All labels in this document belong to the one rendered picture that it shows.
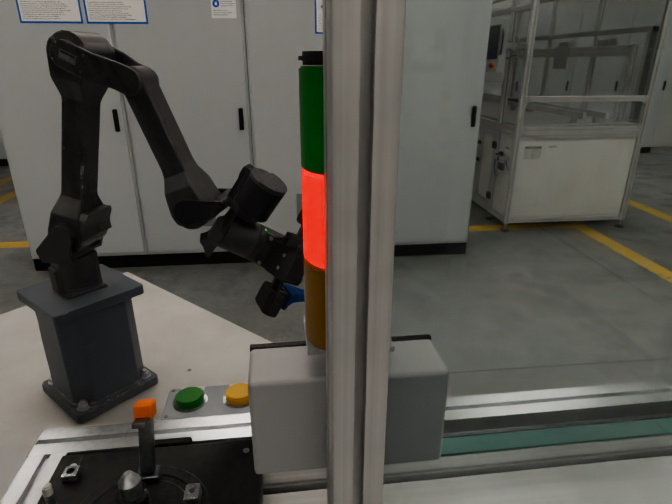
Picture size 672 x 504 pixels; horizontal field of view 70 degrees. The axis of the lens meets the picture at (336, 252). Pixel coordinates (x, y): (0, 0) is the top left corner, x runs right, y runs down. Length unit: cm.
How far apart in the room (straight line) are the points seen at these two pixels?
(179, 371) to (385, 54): 86
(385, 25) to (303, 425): 22
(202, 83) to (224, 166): 55
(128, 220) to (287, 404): 343
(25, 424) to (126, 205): 279
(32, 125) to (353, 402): 356
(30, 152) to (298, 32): 191
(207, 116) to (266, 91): 42
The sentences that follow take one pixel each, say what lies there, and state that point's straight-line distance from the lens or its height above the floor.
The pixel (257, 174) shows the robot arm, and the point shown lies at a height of 127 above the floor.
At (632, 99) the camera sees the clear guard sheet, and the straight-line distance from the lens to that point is 27.
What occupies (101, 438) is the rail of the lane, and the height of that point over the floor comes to 95.
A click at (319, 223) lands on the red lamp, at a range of 24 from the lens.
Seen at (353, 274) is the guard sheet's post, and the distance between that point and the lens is 22.
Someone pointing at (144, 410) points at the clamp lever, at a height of 107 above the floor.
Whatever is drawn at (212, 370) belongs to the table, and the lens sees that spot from 98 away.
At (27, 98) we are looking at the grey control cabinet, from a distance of 373.
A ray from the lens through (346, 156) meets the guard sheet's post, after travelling 21.
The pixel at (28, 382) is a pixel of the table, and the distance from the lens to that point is 108.
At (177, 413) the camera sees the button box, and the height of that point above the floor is 96.
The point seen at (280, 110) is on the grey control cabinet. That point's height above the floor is 110.
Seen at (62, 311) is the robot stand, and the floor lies 106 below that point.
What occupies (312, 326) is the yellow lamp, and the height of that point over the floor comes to 127.
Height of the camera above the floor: 141
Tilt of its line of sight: 22 degrees down
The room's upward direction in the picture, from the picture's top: straight up
